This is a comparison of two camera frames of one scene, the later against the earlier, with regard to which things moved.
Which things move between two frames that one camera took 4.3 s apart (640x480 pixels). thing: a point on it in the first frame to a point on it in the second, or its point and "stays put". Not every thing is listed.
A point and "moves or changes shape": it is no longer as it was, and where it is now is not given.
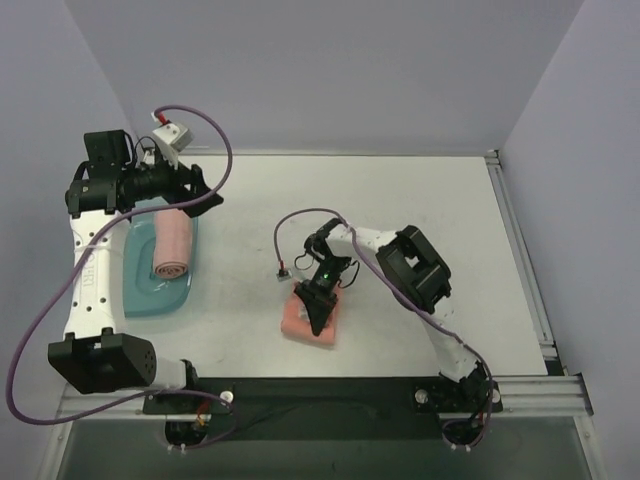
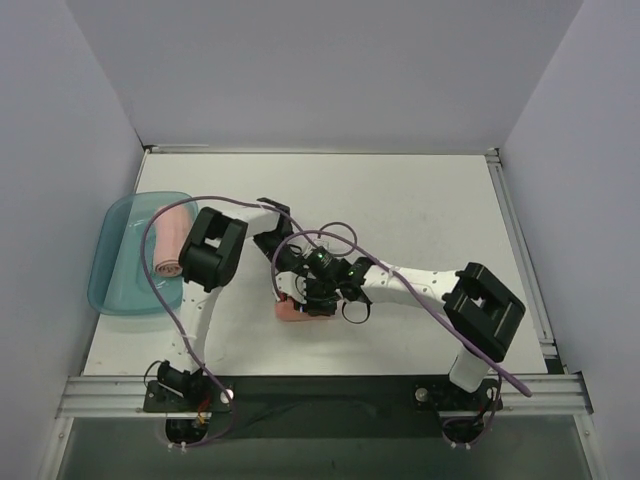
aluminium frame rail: (559, 397) stays put
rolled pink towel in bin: (172, 243) stays put
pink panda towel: (296, 322) moves or changes shape
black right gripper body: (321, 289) to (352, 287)
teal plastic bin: (143, 291) stays put
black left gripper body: (185, 181) to (304, 278)
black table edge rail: (269, 408) stays put
